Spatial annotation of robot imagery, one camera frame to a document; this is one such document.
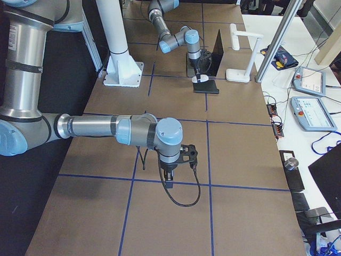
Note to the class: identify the grey laptop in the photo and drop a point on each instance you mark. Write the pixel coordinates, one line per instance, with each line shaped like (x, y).
(210, 61)

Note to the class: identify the teach pendant tablet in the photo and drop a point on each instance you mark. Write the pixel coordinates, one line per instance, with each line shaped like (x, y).
(312, 115)
(310, 81)

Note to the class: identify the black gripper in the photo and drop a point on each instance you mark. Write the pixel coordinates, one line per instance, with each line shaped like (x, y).
(168, 167)
(195, 64)

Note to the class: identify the aluminium frame post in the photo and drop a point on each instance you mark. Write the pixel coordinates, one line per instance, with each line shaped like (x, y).
(288, 16)

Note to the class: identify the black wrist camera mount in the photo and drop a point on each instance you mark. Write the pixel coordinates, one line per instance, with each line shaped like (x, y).
(188, 154)

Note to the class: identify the black mouse pad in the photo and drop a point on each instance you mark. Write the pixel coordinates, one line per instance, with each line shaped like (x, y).
(208, 86)

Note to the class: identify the white desk lamp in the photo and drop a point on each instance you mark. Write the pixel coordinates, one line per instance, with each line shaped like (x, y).
(242, 75)

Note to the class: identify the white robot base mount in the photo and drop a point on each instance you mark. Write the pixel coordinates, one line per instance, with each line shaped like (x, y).
(122, 69)

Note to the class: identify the near teach pendant tablet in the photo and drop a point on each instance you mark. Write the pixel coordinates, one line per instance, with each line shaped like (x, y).
(312, 115)

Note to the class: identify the silver metal cylinder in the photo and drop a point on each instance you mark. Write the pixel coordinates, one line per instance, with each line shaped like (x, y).
(291, 164)

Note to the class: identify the navy space print pouch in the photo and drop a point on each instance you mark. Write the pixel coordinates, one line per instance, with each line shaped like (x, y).
(283, 60)

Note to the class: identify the far teach pendant tablet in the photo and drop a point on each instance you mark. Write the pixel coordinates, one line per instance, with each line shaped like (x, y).
(310, 81)

